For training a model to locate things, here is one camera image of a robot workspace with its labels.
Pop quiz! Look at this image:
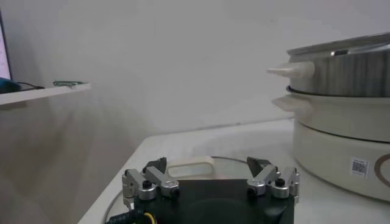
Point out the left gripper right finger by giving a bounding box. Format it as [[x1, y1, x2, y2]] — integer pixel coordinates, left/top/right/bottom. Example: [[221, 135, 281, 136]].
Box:
[[246, 156, 301, 204]]

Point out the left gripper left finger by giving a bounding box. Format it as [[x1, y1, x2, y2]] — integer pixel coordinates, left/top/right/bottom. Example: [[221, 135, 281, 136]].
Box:
[[121, 156, 180, 211]]

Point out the glass lid with cream handle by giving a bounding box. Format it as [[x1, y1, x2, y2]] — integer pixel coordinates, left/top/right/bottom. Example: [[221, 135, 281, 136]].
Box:
[[103, 155, 295, 224]]

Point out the stainless steel steamer basket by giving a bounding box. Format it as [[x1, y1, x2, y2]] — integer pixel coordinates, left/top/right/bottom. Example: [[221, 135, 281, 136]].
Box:
[[266, 32, 390, 98]]

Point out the cream electric cooker pot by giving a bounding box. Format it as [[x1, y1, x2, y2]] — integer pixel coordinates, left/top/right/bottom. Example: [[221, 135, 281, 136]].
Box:
[[272, 91, 390, 203]]

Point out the white side desk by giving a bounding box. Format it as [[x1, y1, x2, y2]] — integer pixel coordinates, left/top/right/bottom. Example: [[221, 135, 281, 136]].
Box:
[[0, 82, 91, 107]]

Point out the blue computer mouse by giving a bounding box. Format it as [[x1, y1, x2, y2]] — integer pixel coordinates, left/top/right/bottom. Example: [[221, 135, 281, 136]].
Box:
[[0, 77, 22, 94]]

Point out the laptop computer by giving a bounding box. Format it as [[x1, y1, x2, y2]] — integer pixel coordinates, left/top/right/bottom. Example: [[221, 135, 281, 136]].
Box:
[[0, 9, 13, 82]]

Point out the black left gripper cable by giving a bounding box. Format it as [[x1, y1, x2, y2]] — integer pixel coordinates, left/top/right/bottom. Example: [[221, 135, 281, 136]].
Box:
[[105, 209, 157, 224]]

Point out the black cable on desk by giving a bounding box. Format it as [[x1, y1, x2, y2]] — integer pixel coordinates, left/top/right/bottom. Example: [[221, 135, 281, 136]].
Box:
[[16, 81, 46, 91]]

